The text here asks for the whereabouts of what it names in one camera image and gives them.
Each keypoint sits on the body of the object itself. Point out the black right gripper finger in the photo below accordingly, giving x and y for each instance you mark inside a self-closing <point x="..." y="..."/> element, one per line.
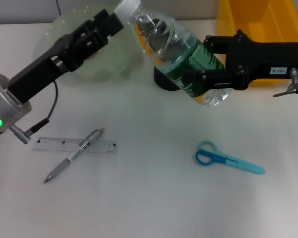
<point x="213" y="78"/>
<point x="218" y="44"/>

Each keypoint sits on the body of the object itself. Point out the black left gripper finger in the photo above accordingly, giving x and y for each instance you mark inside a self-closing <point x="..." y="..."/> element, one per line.
<point x="114" y="24"/>
<point x="100" y="16"/>

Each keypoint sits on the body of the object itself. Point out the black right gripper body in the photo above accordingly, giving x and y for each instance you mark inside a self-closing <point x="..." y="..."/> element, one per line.
<point x="263" y="59"/>

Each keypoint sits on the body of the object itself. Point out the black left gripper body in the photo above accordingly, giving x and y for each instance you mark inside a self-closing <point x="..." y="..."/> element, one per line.
<point x="47" y="67"/>

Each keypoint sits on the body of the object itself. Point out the clear green-label water bottle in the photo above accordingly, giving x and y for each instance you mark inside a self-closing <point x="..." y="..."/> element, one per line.
<point x="178" y="44"/>

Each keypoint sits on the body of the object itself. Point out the clear plastic ruler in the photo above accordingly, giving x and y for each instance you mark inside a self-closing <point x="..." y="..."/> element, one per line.
<point x="52" y="143"/>

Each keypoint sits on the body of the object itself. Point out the blue scissors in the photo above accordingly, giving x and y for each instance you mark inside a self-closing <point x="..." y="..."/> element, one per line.
<point x="238" y="164"/>

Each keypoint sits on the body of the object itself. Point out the gray retractable pen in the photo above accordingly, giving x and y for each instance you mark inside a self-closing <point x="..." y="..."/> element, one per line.
<point x="62" y="165"/>

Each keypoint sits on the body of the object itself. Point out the translucent green fruit plate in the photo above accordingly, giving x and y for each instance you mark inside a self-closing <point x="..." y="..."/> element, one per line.
<point x="114" y="57"/>

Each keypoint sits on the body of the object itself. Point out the black mesh pen holder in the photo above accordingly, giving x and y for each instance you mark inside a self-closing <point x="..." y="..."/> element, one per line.
<point x="164" y="83"/>

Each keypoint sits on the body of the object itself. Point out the yellow plastic bin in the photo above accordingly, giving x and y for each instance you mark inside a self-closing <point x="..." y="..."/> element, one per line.
<point x="263" y="19"/>

